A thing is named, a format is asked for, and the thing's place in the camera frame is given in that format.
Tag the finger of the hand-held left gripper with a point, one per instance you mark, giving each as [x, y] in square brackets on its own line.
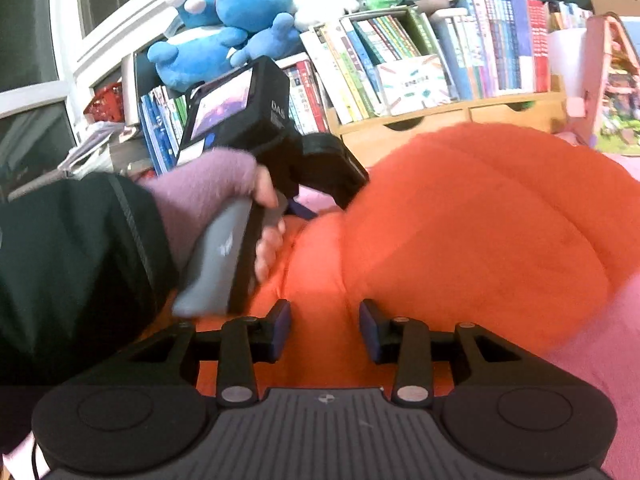
[302, 209]

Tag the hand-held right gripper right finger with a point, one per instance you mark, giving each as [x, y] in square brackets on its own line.
[370, 330]

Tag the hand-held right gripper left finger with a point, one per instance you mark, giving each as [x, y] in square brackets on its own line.
[280, 330]

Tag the orange puffer jacket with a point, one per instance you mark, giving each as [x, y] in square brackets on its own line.
[475, 235]

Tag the person's left forearm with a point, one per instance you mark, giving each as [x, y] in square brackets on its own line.
[75, 270]

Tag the person's left hand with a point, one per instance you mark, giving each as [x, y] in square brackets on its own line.
[200, 190]

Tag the row of colourful picture books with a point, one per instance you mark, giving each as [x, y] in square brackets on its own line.
[305, 95]

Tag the small blue plush toy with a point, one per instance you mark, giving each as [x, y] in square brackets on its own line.
[265, 40]

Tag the large blue plush toy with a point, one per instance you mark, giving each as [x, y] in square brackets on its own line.
[195, 57]

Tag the row of green white books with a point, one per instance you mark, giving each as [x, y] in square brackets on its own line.
[350, 60]

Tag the row of tall blue books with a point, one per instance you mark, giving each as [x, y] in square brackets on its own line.
[160, 130]

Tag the wooden drawer organizer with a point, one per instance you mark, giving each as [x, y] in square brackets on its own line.
[400, 127]

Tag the dark leaning board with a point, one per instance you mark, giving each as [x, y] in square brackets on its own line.
[132, 90]

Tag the white colourful printed box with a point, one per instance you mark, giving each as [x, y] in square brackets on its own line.
[412, 85]

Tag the small red plastic basket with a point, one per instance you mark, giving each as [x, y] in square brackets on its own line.
[105, 102]

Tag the stack of papers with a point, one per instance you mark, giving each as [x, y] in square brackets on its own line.
[95, 152]

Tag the row of blue red books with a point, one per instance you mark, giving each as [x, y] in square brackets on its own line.
[500, 45]

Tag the white cardboard sheet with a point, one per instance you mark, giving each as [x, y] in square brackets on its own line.
[567, 57]

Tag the pink dollhouse model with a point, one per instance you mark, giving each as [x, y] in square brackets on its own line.
[615, 100]

